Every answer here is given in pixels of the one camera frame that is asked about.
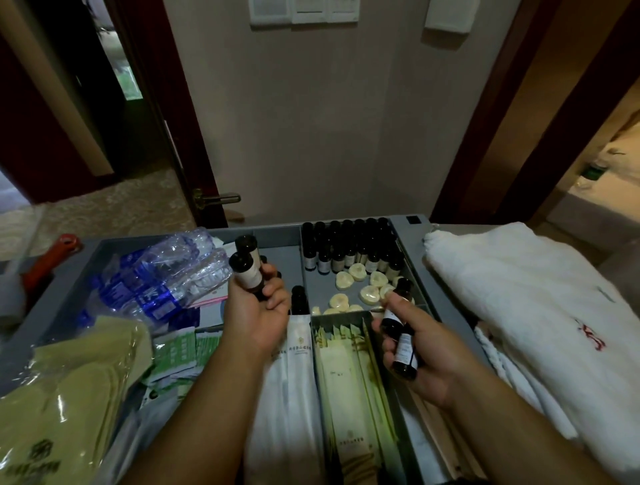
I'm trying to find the person's right hand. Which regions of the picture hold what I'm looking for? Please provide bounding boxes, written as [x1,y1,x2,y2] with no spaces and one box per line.
[371,292,482,408]

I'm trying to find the person's left hand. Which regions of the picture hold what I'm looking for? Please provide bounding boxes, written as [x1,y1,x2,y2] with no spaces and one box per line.
[220,262,292,358]

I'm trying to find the person's left forearm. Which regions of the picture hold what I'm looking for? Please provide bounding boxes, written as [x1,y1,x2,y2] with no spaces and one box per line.
[119,345,273,485]

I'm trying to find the person's right forearm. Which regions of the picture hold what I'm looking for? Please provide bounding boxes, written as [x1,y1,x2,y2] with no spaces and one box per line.
[442,370,623,485]

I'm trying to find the grey cart tray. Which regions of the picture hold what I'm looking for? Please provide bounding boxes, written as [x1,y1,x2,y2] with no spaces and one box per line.
[0,214,498,485]

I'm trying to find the pile of round cream soaps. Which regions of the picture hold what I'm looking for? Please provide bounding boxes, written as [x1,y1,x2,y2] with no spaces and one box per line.
[310,263,417,317]

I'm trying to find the clear bag with pink edge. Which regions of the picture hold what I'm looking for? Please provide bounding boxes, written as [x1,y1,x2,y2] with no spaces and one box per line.
[186,291,229,309]

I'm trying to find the group of dark toiletry bottles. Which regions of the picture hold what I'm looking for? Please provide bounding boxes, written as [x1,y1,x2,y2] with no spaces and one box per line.
[300,217,407,278]

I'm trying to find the metal divider box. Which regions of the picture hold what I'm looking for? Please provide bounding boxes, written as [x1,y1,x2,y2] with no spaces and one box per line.
[309,310,427,485]

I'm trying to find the row of pale yellow packets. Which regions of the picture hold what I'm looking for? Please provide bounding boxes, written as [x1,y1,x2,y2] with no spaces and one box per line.
[315,322,403,485]

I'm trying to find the clear plastic water bottle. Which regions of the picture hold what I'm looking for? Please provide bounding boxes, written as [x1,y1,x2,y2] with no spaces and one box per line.
[134,227,227,281]
[93,249,234,323]

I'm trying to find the pile of green white sachets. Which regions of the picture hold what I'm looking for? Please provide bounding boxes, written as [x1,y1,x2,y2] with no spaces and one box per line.
[139,324,224,403]

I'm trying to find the stack of white long packets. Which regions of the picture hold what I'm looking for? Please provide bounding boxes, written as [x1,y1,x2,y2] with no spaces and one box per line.
[246,314,327,485]

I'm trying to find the white folded towel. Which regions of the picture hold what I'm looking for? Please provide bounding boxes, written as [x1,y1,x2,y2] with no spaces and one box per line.
[472,320,581,443]

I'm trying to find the white folded bathrobe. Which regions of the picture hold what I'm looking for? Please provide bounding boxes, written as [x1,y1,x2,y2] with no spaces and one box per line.
[423,222,640,483]

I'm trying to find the dark red wooden door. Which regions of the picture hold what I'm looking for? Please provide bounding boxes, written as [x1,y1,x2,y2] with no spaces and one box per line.
[102,0,232,229]

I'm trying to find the yellow items in plastic bag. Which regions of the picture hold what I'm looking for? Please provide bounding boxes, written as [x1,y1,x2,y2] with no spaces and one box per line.
[0,314,155,485]

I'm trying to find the brass door handle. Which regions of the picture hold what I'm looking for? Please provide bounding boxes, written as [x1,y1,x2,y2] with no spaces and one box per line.
[192,188,242,210]

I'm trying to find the red tool handle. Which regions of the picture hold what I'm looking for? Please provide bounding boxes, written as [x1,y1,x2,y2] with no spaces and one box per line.
[22,233,84,292]

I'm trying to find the dark wooden door frame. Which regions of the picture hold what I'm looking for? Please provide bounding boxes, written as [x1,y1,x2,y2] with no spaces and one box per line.
[429,0,640,227]

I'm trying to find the white wall switch panel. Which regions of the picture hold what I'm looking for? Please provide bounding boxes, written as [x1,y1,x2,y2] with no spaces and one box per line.
[248,0,360,27]

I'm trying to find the white wall plate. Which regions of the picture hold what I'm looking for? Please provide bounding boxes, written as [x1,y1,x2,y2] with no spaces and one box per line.
[423,0,481,35]

